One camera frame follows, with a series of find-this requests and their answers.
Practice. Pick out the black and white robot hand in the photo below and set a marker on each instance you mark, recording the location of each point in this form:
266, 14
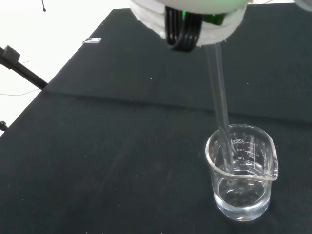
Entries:
151, 14

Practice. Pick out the clear cloth clip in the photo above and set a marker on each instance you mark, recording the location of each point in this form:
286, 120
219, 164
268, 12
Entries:
92, 40

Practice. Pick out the black bench cloth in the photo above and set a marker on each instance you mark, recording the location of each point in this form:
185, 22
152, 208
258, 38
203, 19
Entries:
122, 146

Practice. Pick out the black tripod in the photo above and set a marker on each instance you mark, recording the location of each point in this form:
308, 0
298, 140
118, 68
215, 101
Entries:
29, 75

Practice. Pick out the clear glass beaker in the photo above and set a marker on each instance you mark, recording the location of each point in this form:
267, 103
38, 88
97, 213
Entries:
243, 202

